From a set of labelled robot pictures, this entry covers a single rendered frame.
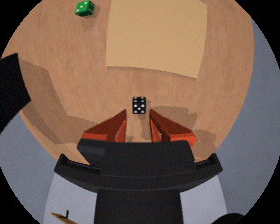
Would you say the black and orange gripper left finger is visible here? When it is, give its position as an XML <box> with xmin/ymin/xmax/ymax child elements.
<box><xmin>81</xmin><ymin>109</ymin><xmax>127</xmax><ymax>142</ymax></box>

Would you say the tan square mat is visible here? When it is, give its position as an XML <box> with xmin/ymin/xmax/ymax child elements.
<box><xmin>106</xmin><ymin>0</ymin><xmax>207</xmax><ymax>79</ymax></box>

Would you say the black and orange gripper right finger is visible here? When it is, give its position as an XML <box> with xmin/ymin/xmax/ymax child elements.
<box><xmin>149</xmin><ymin>109</ymin><xmax>196</xmax><ymax>148</ymax></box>

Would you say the green die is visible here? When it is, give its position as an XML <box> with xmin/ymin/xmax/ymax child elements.
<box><xmin>75</xmin><ymin>0</ymin><xmax>95</xmax><ymax>17</ymax></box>

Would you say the black die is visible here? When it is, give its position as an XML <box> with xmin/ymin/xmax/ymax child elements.
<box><xmin>132</xmin><ymin>97</ymin><xmax>146</xmax><ymax>114</ymax></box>

